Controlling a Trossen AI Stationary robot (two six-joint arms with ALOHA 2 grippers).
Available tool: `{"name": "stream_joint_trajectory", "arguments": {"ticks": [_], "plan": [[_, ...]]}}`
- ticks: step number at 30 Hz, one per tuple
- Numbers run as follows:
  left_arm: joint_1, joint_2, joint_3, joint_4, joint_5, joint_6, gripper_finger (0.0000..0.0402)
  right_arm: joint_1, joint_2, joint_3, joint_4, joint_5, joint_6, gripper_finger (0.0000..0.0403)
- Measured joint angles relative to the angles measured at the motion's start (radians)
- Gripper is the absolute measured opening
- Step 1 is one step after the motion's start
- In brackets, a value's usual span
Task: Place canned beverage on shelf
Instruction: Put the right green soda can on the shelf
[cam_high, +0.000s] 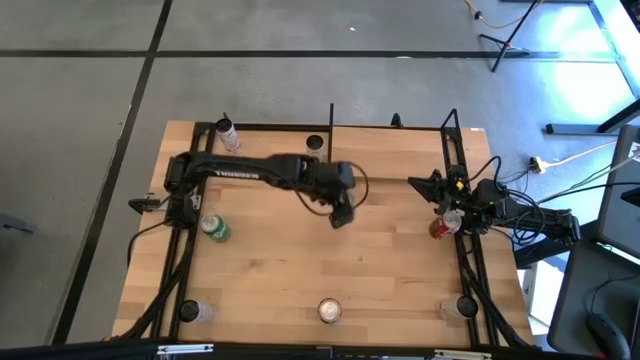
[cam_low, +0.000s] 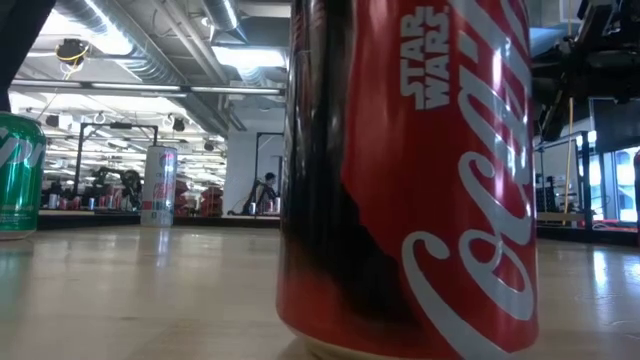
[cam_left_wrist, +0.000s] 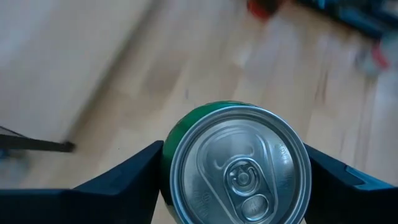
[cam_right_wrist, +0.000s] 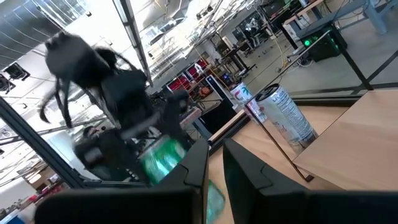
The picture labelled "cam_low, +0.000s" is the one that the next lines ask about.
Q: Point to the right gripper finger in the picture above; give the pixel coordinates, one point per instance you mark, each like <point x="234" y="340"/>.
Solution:
<point x="547" y="80"/>
<point x="554" y="117"/>

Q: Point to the red storage bin stack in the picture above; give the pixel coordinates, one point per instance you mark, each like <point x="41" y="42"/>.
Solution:
<point x="182" y="197"/>
<point x="212" y="200"/>

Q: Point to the black station frame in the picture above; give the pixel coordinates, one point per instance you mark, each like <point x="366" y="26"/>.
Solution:
<point x="256" y="170"/>
<point x="79" y="160"/>

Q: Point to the wooden shelf board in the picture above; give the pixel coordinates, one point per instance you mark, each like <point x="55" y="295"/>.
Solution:
<point x="555" y="217"/>

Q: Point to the long ceiling light bar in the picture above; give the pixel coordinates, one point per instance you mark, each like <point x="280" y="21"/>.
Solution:
<point x="135" y="87"/>

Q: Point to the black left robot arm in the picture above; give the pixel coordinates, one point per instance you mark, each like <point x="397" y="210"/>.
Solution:
<point x="15" y="40"/>

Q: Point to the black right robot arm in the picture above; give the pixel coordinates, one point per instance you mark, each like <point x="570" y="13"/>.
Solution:
<point x="631" y="60"/>

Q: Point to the black ceiling spotlight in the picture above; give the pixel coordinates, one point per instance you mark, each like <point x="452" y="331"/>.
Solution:
<point x="178" y="125"/>

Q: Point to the black ceiling camera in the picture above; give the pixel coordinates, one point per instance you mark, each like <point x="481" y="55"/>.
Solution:
<point x="71" y="51"/>

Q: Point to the black equipment rack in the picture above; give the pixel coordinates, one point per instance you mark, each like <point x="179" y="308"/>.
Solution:
<point x="545" y="195"/>

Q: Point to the person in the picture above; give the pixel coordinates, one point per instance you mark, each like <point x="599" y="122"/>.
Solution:
<point x="270" y="189"/>

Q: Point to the tall white Celsius can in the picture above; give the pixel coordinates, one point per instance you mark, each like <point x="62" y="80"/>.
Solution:
<point x="159" y="192"/>

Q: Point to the green Sprite can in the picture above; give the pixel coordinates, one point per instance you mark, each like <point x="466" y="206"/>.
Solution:
<point x="20" y="175"/>

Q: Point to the red Star Wars Coca-Cola can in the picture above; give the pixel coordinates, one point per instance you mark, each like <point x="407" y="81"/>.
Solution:
<point x="400" y="200"/>

